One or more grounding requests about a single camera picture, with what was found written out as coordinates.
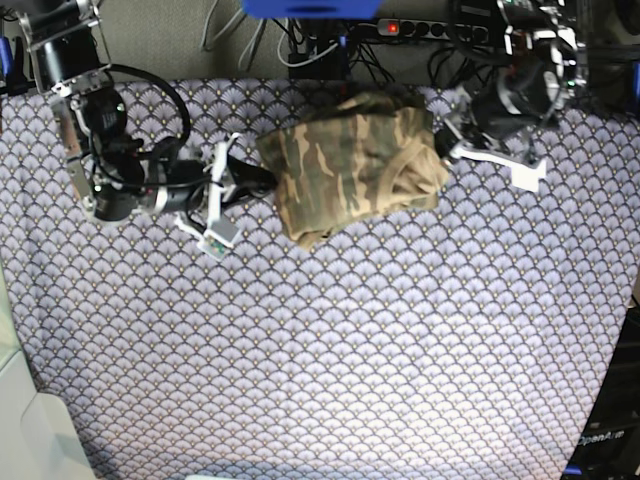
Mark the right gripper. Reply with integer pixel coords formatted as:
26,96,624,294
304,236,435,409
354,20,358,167
144,157,275,214

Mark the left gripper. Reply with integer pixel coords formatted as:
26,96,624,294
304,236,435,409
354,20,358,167
434,84,530,159

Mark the camouflage T-shirt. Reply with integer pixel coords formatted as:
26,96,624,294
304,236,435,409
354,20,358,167
256,92,449,250

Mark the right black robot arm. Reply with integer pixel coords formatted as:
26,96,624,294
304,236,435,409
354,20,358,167
6,1,277,232

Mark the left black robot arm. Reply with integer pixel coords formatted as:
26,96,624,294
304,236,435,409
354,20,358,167
435,1,586,168

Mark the black power strip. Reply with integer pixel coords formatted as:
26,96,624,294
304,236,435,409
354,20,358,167
376,18,490,45

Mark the purple fan-pattern tablecloth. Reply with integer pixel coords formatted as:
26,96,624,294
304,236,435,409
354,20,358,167
1,96,639,479

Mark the white plastic bin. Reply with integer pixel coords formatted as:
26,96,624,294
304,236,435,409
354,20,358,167
0,279,96,480

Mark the black OpenArm box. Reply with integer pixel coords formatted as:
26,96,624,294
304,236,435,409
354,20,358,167
562,305,640,479

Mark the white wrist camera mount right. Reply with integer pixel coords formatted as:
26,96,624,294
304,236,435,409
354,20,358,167
174,133,241,261

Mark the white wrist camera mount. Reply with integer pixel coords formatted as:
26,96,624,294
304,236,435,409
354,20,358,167
438,109,546,193
174,133,241,261

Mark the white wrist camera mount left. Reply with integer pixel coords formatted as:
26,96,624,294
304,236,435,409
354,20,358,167
438,109,546,193

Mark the blue vertical clamp post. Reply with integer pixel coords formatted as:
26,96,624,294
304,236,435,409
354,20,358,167
337,35,350,81

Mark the blue mount plate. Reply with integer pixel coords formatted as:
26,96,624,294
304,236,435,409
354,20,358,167
242,0,381,19

